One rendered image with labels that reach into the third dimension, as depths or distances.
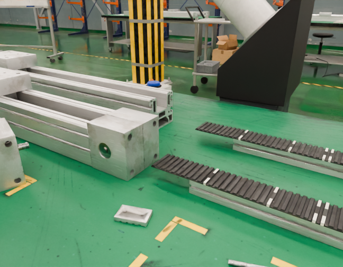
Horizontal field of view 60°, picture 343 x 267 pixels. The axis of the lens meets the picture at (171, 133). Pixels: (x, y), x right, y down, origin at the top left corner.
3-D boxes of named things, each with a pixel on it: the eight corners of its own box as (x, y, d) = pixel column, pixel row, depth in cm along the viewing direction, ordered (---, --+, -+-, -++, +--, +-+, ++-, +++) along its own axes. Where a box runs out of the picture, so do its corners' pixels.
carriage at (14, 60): (39, 73, 106) (36, 54, 103) (10, 79, 98) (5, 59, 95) (14, 68, 114) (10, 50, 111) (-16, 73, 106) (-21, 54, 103)
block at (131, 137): (165, 154, 63) (165, 112, 59) (127, 181, 53) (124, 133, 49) (133, 143, 67) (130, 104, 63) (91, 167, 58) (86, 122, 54)
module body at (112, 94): (172, 121, 80) (172, 90, 76) (150, 133, 72) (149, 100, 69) (6, 80, 119) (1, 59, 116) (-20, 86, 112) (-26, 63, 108)
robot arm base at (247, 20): (255, 43, 109) (223, 5, 110) (297, 2, 95) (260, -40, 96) (231, 57, 97) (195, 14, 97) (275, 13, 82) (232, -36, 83)
